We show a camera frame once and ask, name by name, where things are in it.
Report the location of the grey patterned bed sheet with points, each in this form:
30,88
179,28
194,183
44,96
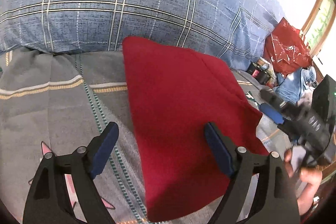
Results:
52,108

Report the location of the wooden window frame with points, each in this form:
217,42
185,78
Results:
313,16

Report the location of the black jar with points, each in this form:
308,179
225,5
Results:
263,77

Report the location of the red plastic bag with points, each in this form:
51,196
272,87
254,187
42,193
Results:
287,53

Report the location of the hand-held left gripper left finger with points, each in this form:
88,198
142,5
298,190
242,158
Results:
105,148

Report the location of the blue denim cloth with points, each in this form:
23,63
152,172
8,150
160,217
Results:
294,85

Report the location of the person's right hand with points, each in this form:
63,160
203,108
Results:
307,184

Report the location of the red garment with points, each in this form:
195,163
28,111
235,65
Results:
183,113

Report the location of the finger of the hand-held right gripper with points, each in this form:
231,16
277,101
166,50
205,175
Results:
273,98
271,112

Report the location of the blue plaid pillow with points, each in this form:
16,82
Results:
131,3

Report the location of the small black device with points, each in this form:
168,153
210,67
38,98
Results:
253,69

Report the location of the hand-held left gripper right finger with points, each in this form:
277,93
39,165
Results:
218,150

